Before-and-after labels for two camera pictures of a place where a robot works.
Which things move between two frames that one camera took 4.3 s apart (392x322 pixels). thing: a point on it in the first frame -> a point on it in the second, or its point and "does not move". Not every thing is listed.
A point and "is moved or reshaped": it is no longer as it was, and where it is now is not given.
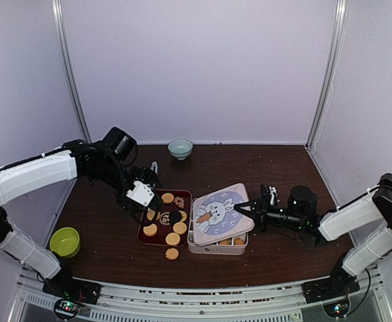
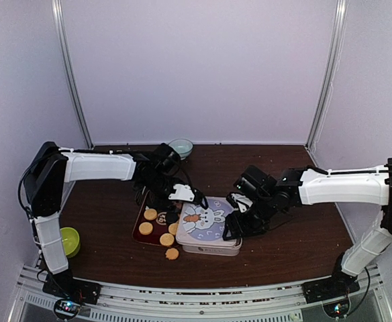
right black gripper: x=258 y=212 -> x=238 y=228
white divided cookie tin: x=236 y=245 is moved or reshaped
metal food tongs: x=154 y=166 is moved or reshaped
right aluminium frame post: x=335 y=49 does not move
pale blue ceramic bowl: x=180 y=148 does not move
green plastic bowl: x=65 y=241 does not move
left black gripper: x=129 y=206 -> x=165 y=205
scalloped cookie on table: x=172 y=253 does not move
